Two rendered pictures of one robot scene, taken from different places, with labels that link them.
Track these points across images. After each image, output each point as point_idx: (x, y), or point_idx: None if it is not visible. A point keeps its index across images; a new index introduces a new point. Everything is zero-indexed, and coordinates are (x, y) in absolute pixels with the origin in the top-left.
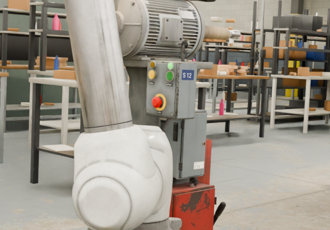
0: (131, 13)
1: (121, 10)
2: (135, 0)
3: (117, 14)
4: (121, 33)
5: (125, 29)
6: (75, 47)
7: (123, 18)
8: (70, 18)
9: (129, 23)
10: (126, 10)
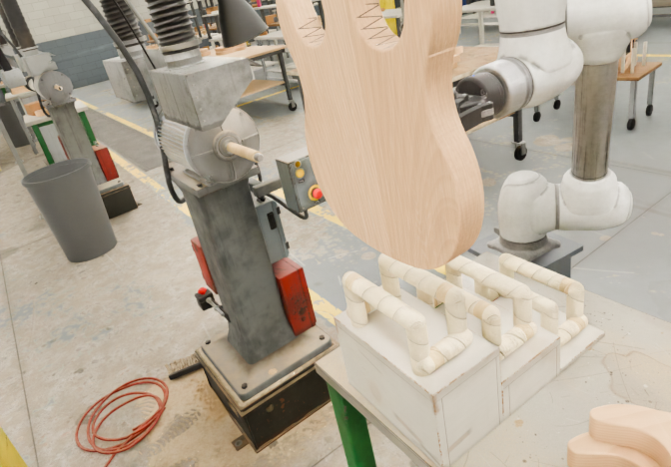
0: (245, 125)
1: (230, 127)
2: (241, 110)
3: (230, 133)
4: None
5: (244, 146)
6: (609, 127)
7: (238, 135)
8: (610, 109)
9: (248, 137)
10: (237, 125)
